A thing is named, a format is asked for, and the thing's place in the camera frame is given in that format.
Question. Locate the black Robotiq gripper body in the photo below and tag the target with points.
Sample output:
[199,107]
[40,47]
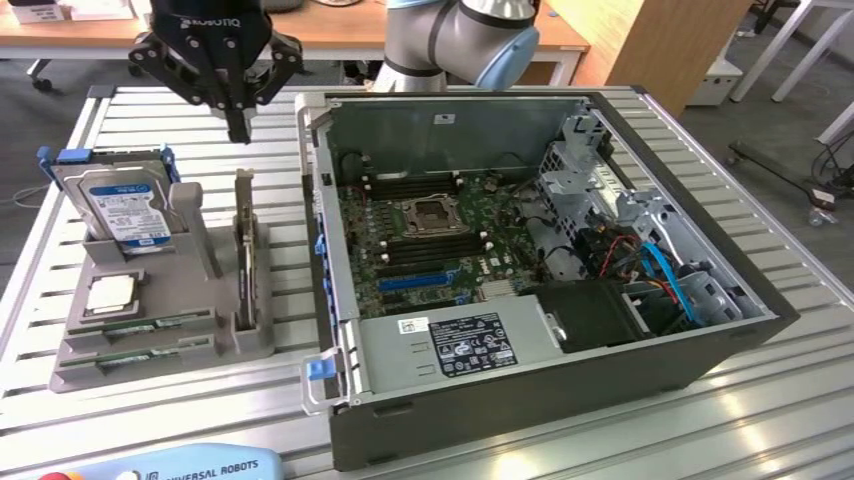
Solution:
[209,30]

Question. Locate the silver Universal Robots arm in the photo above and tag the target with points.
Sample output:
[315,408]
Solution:
[433,35]

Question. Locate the black RAM slot bank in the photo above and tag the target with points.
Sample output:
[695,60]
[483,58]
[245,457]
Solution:
[409,184]
[436,247]

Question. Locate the green RAM stick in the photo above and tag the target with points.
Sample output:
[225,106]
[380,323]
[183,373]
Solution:
[133,356]
[133,327]

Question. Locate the white cardboard box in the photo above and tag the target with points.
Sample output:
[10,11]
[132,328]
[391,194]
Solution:
[66,11]

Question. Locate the hard disk with blue caddy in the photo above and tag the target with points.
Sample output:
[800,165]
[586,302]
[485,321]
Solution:
[120,200]

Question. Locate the metal CPU socket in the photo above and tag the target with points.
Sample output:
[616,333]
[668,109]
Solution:
[429,215]

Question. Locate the green motherboard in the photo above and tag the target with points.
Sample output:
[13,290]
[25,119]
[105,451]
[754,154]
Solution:
[433,260]

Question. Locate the silver CPU chip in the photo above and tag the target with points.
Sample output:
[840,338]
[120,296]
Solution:
[113,296]

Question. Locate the grey parts rack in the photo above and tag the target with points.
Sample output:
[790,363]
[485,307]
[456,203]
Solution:
[200,300]

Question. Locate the blue expansion slot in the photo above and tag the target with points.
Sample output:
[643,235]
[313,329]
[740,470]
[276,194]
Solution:
[416,282]

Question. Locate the silver metal disk bay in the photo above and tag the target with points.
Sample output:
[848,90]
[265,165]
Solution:
[580,175]

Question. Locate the wooden cabinet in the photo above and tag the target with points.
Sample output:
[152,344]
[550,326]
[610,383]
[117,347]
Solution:
[640,45]

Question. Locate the black open PC case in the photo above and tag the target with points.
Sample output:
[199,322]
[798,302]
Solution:
[534,280]

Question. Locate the blue case latch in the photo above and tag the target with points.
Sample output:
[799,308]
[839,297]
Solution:
[319,370]

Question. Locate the grey power supply unit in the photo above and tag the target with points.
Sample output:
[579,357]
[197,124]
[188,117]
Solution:
[460,345]

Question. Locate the black fan shroud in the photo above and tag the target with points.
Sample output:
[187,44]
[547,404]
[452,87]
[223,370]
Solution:
[590,315]

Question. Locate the blue Universal Robots teach pendant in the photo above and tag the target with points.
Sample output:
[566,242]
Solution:
[173,465]

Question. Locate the wooden desk with white frame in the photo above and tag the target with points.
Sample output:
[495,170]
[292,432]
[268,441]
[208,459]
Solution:
[320,30]

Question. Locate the graphics card with metal bracket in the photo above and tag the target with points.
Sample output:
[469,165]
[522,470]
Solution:
[247,250]

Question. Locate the white drawer pedestal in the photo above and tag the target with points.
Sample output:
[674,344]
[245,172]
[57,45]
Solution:
[716,80]

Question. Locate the white table frame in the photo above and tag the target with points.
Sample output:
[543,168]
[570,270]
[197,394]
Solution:
[787,45]

